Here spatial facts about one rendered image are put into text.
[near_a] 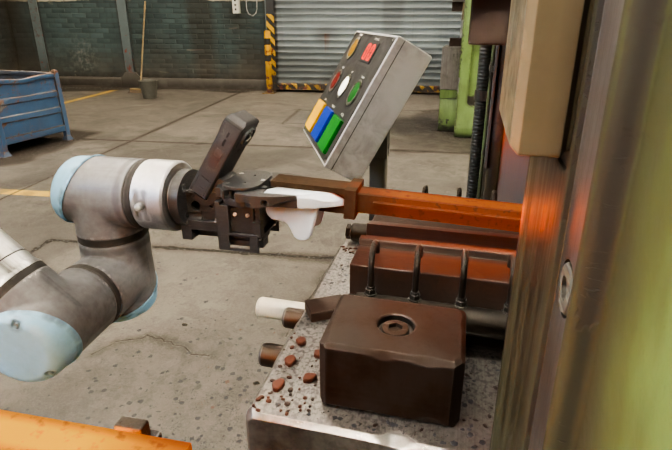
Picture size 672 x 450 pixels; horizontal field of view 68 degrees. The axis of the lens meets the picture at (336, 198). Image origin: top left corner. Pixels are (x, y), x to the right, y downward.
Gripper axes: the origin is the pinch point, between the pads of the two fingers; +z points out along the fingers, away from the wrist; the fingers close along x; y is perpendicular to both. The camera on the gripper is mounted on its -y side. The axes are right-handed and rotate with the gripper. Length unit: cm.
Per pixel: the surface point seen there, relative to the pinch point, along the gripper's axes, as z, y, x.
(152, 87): -458, 81, -641
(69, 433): -8.4, 4.9, 33.8
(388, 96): -0.4, -5.0, -41.8
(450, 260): 13.5, 5.2, 4.1
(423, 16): -61, -19, -798
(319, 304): -0.6, 11.5, 5.8
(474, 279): 15.9, 5.3, 7.6
